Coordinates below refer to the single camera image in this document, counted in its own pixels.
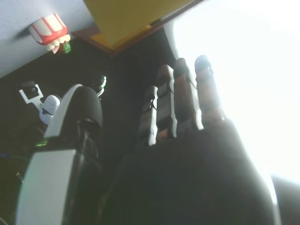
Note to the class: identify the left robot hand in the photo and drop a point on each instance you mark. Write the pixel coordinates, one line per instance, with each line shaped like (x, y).
(187, 178)

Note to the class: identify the yellow box cover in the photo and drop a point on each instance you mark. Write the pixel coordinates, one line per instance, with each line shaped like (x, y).
(129, 16)

